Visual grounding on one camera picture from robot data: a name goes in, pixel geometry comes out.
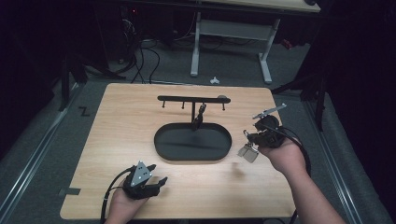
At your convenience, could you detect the person's left hand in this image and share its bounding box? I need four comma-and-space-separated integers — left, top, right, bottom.
106, 187, 149, 219

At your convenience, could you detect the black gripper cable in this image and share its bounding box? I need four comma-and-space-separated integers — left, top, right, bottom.
99, 167, 135, 224
264, 122, 313, 224

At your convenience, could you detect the black tape mark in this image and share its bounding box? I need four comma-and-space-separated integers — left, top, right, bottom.
78, 105, 92, 118

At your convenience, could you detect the desk with white frame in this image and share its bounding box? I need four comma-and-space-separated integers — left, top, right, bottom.
190, 0, 322, 85

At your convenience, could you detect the person's right hand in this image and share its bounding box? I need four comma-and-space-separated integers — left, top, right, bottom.
258, 138, 308, 177

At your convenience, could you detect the black floor cable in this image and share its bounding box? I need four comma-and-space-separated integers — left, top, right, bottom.
130, 38, 162, 85

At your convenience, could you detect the silver car key bunch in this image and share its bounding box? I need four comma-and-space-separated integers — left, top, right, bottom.
237, 130, 261, 164

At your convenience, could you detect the black key rack with tray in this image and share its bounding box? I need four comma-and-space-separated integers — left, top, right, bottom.
153, 94, 233, 162

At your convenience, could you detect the black metal stand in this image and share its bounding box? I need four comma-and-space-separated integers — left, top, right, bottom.
270, 59, 329, 133
58, 54, 90, 113

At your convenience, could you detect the aluminium floor rail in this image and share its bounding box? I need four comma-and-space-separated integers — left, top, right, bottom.
0, 82, 86, 218
302, 100, 364, 224

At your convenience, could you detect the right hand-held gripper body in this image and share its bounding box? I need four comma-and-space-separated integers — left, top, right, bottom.
251, 103, 288, 149

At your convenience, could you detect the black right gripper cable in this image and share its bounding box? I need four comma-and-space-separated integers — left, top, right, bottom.
264, 122, 313, 224

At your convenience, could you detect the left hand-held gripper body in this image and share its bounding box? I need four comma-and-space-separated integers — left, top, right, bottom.
122, 161, 162, 201

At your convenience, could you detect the dark grey keychain with clip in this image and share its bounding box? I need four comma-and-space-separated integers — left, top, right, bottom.
192, 103, 207, 131

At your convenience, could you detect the grey tape strip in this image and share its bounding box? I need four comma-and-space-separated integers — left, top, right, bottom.
58, 187, 82, 198

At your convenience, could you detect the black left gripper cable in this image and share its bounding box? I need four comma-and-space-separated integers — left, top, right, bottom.
99, 167, 135, 224

